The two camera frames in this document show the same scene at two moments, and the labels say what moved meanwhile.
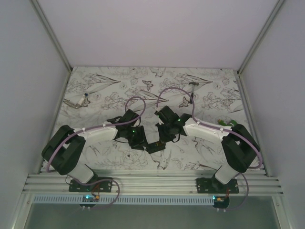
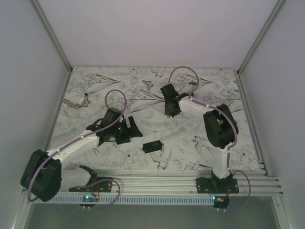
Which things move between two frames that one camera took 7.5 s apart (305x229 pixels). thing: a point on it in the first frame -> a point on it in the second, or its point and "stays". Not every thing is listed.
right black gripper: x=162 y=137 -> x=168 y=113
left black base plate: x=101 y=186 stays
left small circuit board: x=90 y=198 stays
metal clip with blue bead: x=83 y=102 stays
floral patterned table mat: x=148 y=106 stays
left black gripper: x=140 y=142 -> x=131 y=132
